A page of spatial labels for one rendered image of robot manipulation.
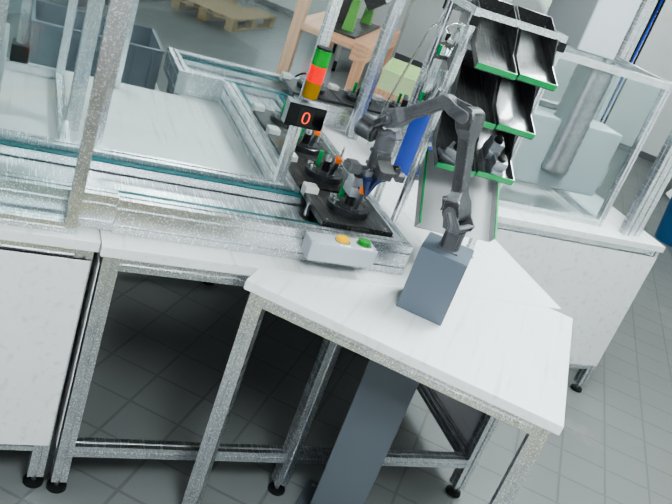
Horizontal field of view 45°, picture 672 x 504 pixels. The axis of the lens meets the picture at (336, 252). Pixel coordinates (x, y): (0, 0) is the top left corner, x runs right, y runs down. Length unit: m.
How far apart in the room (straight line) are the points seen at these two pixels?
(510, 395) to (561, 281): 1.70
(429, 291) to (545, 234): 1.41
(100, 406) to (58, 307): 0.80
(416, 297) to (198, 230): 0.64
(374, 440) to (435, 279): 0.57
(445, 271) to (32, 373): 1.17
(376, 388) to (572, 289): 1.63
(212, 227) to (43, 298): 0.48
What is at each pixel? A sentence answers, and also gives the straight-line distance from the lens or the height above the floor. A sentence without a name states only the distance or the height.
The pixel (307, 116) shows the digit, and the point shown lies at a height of 1.21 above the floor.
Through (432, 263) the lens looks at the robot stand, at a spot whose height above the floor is 1.03.
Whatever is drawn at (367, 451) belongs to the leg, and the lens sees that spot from 2.56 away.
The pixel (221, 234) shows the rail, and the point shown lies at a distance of 2.27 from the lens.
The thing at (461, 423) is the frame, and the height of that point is 0.20.
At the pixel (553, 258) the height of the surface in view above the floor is 0.71.
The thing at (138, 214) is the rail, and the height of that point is 0.93.
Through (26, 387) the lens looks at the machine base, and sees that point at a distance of 2.42.
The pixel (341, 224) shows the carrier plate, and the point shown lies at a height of 0.97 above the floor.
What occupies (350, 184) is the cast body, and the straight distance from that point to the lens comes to 2.50.
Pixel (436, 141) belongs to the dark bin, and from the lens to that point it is 2.57.
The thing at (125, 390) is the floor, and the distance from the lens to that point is 3.09.
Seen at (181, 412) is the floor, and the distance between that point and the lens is 3.06.
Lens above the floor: 1.87
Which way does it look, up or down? 24 degrees down
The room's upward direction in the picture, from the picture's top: 20 degrees clockwise
